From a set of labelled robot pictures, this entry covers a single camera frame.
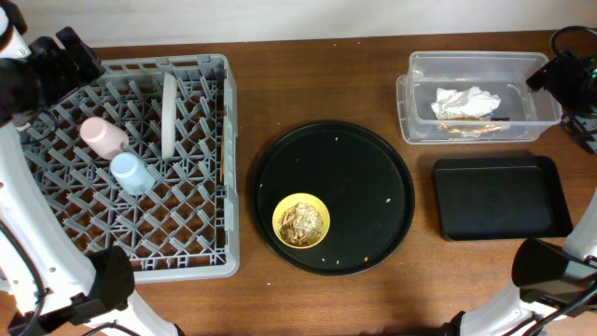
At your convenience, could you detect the pink cup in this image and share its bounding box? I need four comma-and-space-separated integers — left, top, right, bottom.
79, 117, 129, 161

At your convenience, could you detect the wooden chopstick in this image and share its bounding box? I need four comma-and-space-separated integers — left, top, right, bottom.
219, 136, 226, 185

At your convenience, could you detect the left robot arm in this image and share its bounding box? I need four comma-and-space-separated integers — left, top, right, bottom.
1, 1, 182, 335

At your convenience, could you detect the black rectangular tray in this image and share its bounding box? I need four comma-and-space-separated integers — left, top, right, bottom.
433, 156, 573, 241

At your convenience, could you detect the gold foil wrapper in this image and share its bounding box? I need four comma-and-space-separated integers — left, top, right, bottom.
437, 117, 510, 137

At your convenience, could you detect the white napkin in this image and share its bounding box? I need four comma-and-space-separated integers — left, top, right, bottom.
430, 86, 501, 120

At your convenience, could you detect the round black tray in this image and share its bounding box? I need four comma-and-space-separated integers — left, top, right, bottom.
250, 121, 415, 276

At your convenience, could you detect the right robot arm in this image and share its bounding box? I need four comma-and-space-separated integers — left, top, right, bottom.
436, 50, 596, 335

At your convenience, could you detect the clear plastic bin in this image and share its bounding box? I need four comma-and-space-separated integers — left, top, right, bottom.
396, 51, 562, 145

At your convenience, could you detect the yellow bowl with food scraps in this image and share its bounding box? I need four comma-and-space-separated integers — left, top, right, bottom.
271, 193, 331, 249

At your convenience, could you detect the light blue cup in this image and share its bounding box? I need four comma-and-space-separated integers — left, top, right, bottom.
110, 152, 157, 196

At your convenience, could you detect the grey dishwasher rack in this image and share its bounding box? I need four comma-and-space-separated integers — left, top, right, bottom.
21, 54, 240, 283

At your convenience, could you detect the grey plate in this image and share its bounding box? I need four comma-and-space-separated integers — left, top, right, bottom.
160, 73, 176, 160

